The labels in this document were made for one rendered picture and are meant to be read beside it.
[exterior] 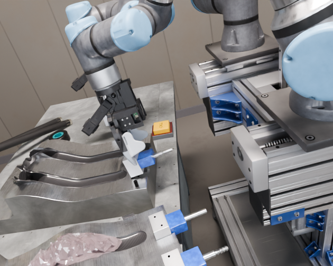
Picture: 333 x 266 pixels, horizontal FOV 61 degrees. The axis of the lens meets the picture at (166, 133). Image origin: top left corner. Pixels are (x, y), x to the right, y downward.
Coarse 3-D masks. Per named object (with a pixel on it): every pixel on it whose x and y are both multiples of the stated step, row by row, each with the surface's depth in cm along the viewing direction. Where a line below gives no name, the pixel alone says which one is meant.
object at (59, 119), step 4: (52, 120) 132; (56, 120) 133; (60, 120) 134; (44, 124) 129; (48, 124) 130; (52, 124) 131; (36, 128) 125; (40, 128) 126; (24, 132) 122; (28, 132) 122; (16, 136) 119
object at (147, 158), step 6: (150, 150) 76; (168, 150) 74; (138, 156) 75; (144, 156) 74; (150, 156) 73; (156, 156) 75; (126, 162) 74; (138, 162) 74; (144, 162) 74; (150, 162) 74; (126, 168) 74; (132, 168) 74; (138, 168) 74; (132, 174) 75; (138, 174) 75
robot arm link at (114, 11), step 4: (120, 0) 75; (124, 0) 74; (128, 0) 73; (132, 0) 73; (136, 0) 73; (116, 4) 78; (120, 4) 75; (124, 4) 74; (128, 4) 72; (132, 4) 72; (136, 4) 72; (112, 8) 79; (116, 8) 76; (120, 8) 74; (124, 8) 72; (128, 8) 72; (112, 12) 79; (116, 12) 76
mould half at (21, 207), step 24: (48, 144) 92; (72, 144) 94; (48, 168) 82; (72, 168) 85; (96, 168) 84; (120, 168) 81; (0, 192) 89; (24, 192) 74; (48, 192) 75; (72, 192) 77; (96, 192) 75; (120, 192) 72; (144, 192) 72; (0, 216) 79; (24, 216) 77; (48, 216) 77; (72, 216) 77; (96, 216) 77; (120, 216) 77
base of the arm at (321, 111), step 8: (296, 96) 58; (296, 104) 58; (304, 104) 56; (312, 104) 55; (320, 104) 55; (328, 104) 53; (296, 112) 58; (304, 112) 56; (312, 112) 55; (320, 112) 54; (328, 112) 53; (320, 120) 55; (328, 120) 54
